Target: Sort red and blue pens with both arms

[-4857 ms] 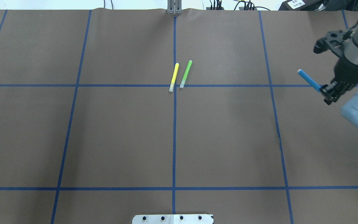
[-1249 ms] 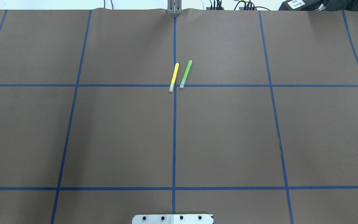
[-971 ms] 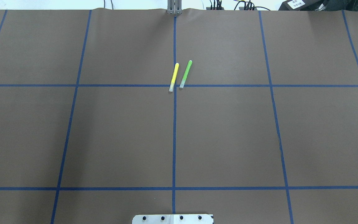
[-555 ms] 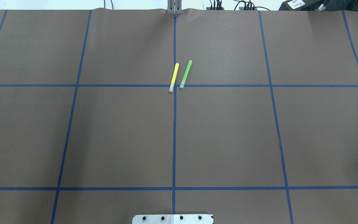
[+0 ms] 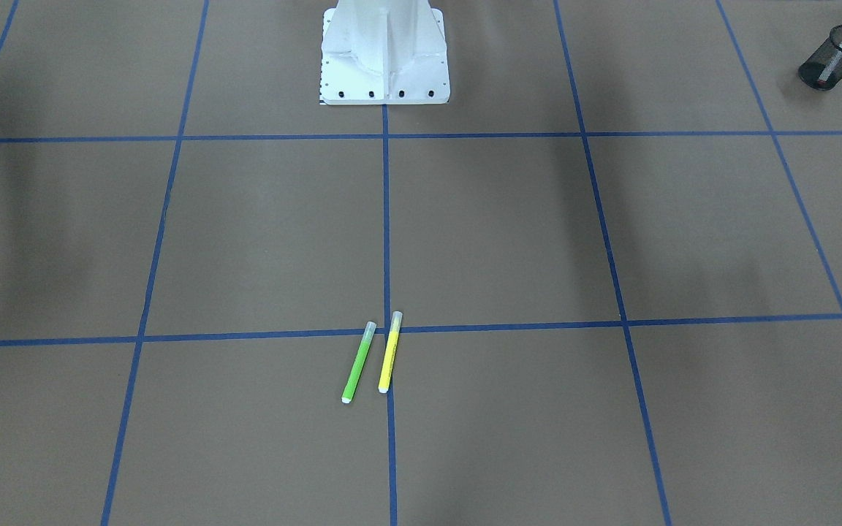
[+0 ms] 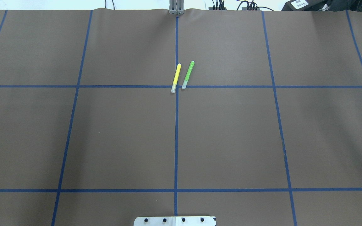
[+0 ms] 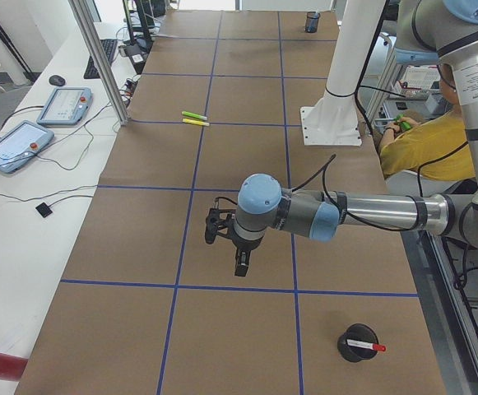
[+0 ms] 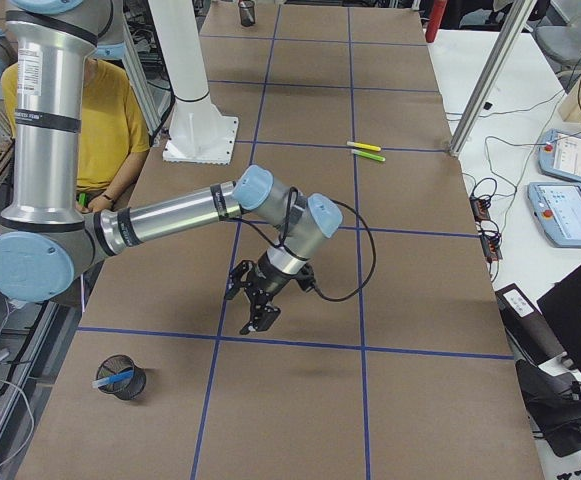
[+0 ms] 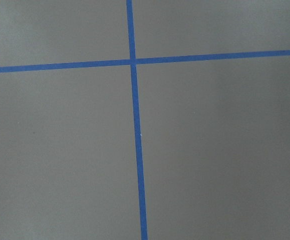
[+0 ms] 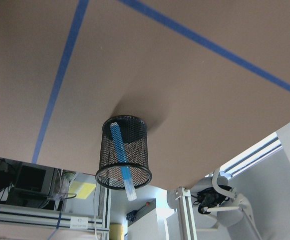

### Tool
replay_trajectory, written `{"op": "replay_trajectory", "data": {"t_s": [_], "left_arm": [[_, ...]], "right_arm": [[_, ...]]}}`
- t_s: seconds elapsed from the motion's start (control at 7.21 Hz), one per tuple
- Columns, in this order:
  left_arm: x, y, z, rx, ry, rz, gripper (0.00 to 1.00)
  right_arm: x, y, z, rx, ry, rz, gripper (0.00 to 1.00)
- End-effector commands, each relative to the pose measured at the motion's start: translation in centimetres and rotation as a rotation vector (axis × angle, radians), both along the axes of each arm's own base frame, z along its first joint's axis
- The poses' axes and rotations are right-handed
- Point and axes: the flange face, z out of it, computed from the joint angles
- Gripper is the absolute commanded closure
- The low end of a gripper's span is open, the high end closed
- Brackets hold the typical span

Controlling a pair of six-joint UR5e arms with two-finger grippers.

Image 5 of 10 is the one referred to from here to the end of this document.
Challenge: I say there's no green highlighter pen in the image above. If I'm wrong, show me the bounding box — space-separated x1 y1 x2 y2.
341 321 377 404

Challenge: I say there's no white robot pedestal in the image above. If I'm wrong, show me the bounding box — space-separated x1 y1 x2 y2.
319 1 451 106

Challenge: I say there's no far black mesh cup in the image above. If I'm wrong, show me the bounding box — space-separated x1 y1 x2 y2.
797 26 842 92

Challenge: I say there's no yellow highlighter pen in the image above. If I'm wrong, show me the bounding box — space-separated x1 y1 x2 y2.
377 310 403 394

